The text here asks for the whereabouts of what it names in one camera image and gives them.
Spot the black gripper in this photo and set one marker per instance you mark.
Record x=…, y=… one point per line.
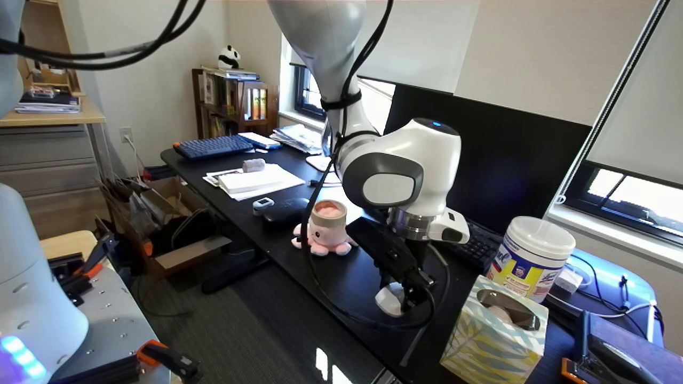
x=393, y=253

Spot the white round cup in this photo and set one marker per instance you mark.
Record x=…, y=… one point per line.
x=389, y=300

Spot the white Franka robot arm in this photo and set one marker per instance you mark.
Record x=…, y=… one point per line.
x=397, y=168

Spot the black keyboard blue backlight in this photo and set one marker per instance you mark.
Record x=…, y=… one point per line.
x=483, y=248

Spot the patterned tissue box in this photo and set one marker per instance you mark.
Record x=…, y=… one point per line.
x=491, y=337

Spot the pink octopus plush toy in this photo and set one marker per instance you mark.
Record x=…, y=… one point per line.
x=328, y=227

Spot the yellow disinfecting wipes canister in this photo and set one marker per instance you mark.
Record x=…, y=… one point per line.
x=535, y=257

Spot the black oval case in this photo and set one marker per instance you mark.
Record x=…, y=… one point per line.
x=289, y=211

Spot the black computer monitor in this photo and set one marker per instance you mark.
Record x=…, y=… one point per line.
x=513, y=171

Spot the small white box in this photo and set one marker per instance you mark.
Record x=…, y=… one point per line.
x=568, y=278

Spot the small white cup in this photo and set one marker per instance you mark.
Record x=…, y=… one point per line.
x=263, y=205

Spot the stack of magazines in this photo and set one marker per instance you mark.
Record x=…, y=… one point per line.
x=299, y=140

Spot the grey tape roll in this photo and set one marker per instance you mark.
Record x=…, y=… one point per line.
x=252, y=165

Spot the dark fabric sofa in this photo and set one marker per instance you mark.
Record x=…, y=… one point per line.
x=627, y=333

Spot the blue folder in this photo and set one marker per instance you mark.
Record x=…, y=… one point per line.
x=214, y=147

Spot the open cardboard box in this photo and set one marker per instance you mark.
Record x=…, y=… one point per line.
x=172, y=227

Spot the red black bar clamp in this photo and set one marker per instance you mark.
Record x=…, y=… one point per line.
x=172, y=360

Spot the dark wooden bookshelf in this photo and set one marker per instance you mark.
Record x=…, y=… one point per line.
x=235, y=104

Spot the white roller blind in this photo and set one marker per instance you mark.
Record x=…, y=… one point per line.
x=643, y=120
x=525, y=49

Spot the panda plush toy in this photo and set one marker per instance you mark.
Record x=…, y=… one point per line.
x=229, y=58

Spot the wooden robot mounting table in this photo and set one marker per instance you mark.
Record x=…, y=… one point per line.
x=108, y=312

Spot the orange black clamp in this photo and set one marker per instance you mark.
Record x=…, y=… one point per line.
x=81, y=268

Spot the grey drawer cabinet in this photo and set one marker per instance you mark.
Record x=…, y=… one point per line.
x=50, y=179

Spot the light wooden wall shelf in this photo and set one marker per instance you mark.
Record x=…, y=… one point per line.
x=50, y=104

